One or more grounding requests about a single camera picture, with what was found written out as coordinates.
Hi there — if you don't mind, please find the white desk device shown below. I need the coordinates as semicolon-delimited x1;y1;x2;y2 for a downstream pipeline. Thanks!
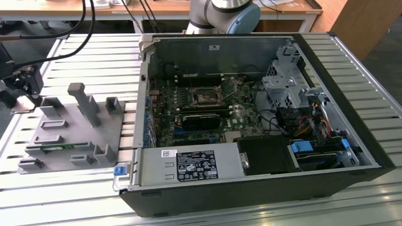
93;0;130;10

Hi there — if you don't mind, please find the grey power supply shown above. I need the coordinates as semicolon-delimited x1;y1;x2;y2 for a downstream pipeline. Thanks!
137;143;245;186

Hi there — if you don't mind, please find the green motherboard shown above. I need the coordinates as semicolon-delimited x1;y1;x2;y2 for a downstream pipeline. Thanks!
146;75;273;148

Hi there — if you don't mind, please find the green RAM stick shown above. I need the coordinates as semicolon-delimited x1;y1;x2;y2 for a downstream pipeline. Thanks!
40;144;77;151

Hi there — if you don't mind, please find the black open PC case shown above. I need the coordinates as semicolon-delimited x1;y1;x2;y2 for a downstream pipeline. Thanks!
117;32;396;218

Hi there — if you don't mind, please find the yellow and red wire bundle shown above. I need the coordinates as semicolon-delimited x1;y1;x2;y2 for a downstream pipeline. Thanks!
295;101;333;140

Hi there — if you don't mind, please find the silver CPU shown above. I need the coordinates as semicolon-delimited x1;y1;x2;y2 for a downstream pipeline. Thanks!
11;95;36;113

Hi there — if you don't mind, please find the black plastic shroud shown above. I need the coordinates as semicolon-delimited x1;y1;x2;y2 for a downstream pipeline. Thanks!
235;136;300;177

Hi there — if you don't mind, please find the thick black cable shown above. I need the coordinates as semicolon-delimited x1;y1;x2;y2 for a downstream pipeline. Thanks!
0;0;86;41
5;0;96;67

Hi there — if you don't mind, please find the blue disk carrier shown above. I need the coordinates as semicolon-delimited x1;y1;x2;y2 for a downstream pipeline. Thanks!
289;140;315;155

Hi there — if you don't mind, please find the wooden desk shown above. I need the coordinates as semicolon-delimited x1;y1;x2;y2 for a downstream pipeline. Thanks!
0;0;324;33

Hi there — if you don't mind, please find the silver chipset heatsink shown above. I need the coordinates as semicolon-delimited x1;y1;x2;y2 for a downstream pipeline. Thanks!
224;131;241;143

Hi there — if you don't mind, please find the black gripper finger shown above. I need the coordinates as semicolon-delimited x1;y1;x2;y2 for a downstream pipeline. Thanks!
0;90;18;109
21;65;42;105

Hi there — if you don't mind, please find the thin black hanging cable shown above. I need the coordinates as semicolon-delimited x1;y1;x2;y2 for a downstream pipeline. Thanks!
138;0;160;33
120;0;144;33

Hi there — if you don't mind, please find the grey parts rack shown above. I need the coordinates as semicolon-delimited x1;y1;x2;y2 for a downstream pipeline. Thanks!
17;82;126;175

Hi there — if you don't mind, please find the metal drive cage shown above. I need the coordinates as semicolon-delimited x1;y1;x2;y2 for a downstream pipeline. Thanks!
261;46;315;109

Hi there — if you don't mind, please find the CPU socket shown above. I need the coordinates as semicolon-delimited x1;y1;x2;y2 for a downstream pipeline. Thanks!
190;87;225;106

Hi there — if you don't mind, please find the black graphics card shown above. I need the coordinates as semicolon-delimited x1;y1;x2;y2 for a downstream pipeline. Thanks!
180;113;221;131

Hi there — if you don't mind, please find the black RAM stick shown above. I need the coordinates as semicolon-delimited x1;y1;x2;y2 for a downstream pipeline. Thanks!
180;106;228;112

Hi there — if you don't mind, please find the wooden cabinet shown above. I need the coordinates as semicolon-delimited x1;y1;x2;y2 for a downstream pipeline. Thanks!
328;0;402;61

